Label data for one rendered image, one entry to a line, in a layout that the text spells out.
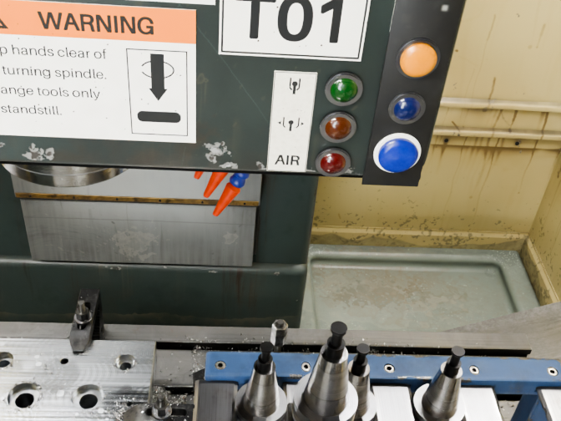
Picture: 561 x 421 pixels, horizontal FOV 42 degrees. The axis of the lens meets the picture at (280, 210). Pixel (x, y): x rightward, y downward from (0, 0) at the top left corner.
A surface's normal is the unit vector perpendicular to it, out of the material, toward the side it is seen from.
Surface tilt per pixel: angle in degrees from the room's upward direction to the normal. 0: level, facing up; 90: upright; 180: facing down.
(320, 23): 90
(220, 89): 90
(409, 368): 0
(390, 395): 0
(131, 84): 90
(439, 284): 0
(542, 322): 24
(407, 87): 90
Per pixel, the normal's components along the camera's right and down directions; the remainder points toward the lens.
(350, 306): 0.07, -0.77
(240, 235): 0.04, 0.64
